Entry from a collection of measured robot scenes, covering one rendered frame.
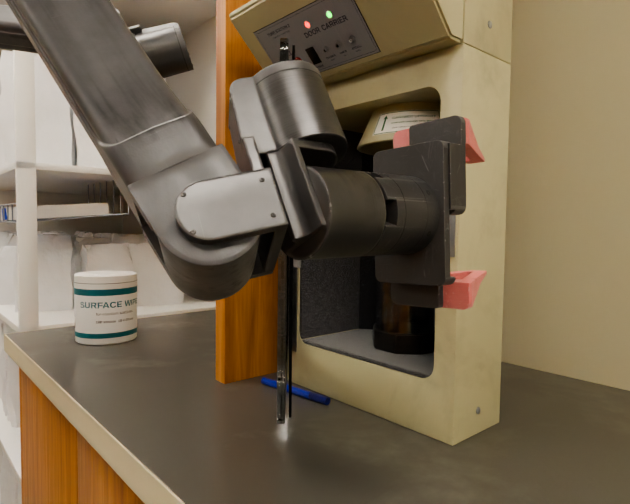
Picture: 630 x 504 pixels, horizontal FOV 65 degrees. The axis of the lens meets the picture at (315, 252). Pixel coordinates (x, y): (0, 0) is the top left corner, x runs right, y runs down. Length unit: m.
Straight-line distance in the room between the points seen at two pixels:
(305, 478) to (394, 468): 0.10
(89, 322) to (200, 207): 0.91
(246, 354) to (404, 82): 0.50
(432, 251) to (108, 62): 0.24
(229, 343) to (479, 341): 0.40
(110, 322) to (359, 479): 0.73
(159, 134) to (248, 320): 0.58
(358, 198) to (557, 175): 0.75
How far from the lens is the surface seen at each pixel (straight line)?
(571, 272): 1.00
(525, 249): 1.03
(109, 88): 0.32
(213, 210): 0.26
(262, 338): 0.86
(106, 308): 1.14
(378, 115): 0.73
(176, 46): 0.69
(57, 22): 0.36
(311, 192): 0.28
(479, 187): 0.63
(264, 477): 0.56
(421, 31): 0.62
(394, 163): 0.38
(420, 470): 0.58
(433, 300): 0.38
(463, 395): 0.64
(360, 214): 0.29
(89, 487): 0.92
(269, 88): 0.33
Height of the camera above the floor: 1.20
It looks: 3 degrees down
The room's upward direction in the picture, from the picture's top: 1 degrees clockwise
